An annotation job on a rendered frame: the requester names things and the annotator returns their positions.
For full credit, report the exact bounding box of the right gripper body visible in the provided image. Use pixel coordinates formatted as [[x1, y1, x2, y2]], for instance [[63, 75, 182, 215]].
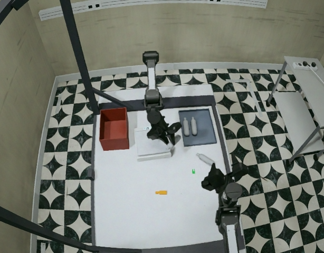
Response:
[[201, 162, 249, 195]]

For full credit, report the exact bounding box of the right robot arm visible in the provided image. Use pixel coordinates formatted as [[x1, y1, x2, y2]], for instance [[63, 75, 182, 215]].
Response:
[[204, 168, 242, 253]]

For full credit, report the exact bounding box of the white cylinder with narrow neck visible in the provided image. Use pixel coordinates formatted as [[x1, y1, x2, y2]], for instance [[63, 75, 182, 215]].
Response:
[[191, 117, 197, 135], [183, 118, 189, 136]]

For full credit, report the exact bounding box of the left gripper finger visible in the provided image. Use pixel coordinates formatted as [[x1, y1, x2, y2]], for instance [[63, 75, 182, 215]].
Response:
[[159, 132, 169, 145], [165, 133, 175, 145]]

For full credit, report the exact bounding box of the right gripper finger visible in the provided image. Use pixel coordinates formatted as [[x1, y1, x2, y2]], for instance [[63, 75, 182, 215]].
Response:
[[210, 163, 216, 171], [231, 153, 239, 166]]

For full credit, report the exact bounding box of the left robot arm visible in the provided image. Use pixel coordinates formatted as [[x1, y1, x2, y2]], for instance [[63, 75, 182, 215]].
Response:
[[142, 51, 165, 140]]

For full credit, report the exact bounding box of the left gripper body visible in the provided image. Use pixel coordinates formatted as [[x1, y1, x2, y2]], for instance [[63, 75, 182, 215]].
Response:
[[158, 115, 182, 134]]

